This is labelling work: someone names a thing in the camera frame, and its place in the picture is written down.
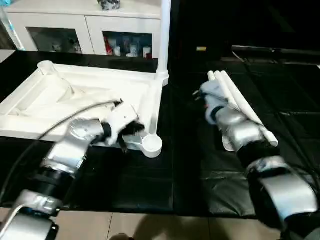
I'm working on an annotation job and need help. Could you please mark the white plastic table leg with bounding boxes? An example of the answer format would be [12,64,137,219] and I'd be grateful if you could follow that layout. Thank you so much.
[213,70,241,111]
[206,70,236,153]
[219,70,280,149]
[155,0,173,81]

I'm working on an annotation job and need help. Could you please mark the black mat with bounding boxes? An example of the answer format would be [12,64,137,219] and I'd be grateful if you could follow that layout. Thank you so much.
[0,51,320,221]

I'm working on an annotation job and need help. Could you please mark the black box gold label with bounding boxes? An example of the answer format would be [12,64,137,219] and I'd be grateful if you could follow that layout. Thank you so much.
[169,0,234,61]

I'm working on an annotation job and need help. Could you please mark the dark rounded foot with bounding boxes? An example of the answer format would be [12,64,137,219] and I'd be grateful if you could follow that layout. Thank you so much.
[109,233,131,240]

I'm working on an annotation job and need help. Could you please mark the white cabinet glass doors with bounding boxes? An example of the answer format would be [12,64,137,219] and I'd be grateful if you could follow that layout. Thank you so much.
[4,0,163,59]

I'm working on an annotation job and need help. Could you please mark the speckled ornament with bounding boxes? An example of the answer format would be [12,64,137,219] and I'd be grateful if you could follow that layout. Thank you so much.
[96,0,123,11]

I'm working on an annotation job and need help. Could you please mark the white teal wrapped roll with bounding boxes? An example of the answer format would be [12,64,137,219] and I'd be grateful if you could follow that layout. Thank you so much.
[0,6,26,51]

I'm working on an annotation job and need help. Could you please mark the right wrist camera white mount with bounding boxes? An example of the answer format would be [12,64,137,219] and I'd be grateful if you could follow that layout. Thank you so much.
[199,80,226,125]

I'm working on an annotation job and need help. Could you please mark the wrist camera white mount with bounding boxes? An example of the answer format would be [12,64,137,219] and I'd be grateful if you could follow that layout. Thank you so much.
[105,103,140,146]
[199,80,226,125]

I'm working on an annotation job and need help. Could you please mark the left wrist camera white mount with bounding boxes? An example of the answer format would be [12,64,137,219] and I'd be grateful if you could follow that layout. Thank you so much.
[105,103,140,146]

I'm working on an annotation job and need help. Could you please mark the black left camera cable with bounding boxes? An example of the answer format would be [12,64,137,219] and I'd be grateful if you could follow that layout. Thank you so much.
[0,98,125,201]

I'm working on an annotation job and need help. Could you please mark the silver metal rail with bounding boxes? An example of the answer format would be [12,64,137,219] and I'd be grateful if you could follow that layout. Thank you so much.
[231,44,320,55]

